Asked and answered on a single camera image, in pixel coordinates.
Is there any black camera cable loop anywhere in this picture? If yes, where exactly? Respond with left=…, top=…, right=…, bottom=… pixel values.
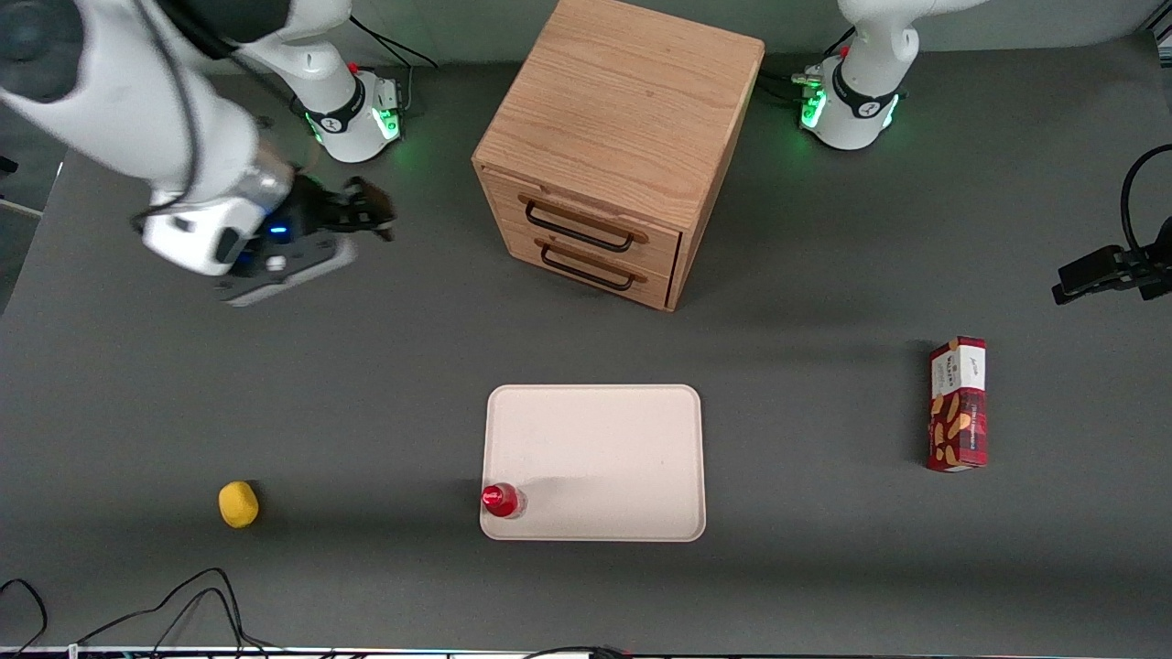
left=1121, top=144, right=1172, bottom=257

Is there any wooden drawer with deep tray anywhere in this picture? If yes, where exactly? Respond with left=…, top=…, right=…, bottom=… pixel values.
left=481, top=167, right=683, bottom=278

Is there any wooden drawer cabinet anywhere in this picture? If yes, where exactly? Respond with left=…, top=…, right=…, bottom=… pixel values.
left=472, top=0, right=766, bottom=313

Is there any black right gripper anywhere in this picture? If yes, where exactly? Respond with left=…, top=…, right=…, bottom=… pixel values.
left=256, top=174, right=396, bottom=266

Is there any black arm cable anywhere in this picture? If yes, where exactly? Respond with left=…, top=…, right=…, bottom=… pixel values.
left=133, top=0, right=308, bottom=230

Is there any wooden drawer front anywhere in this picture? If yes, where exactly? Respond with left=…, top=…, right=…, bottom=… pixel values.
left=499, top=220, right=678, bottom=312

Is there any black table edge cable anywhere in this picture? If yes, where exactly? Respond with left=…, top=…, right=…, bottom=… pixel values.
left=522, top=644, right=633, bottom=659

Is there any red snack box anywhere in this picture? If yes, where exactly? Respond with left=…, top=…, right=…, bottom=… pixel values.
left=925, top=336, right=990, bottom=473

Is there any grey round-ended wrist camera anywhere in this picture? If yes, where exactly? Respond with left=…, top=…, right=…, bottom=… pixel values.
left=215, top=240, right=360, bottom=307

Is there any black metal drawer handle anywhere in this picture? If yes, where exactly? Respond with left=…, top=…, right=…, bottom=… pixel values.
left=540, top=240, right=635, bottom=292
left=525, top=200, right=635, bottom=254

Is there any red capped bottle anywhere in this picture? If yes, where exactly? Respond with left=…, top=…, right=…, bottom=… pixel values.
left=482, top=482, right=528, bottom=521

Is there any yellow lemon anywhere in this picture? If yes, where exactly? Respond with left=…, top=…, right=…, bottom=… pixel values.
left=218, top=481, right=260, bottom=530

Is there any black base cable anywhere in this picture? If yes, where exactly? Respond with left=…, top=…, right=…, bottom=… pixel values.
left=760, top=27, right=857, bottom=102
left=348, top=14, right=440, bottom=70

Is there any black floor cable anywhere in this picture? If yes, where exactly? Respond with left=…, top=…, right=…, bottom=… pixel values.
left=0, top=578, right=49, bottom=655
left=78, top=567, right=253, bottom=653
left=146, top=588, right=285, bottom=655

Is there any beige plastic tray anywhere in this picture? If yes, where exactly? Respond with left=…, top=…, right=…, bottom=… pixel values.
left=480, top=384, right=708, bottom=543

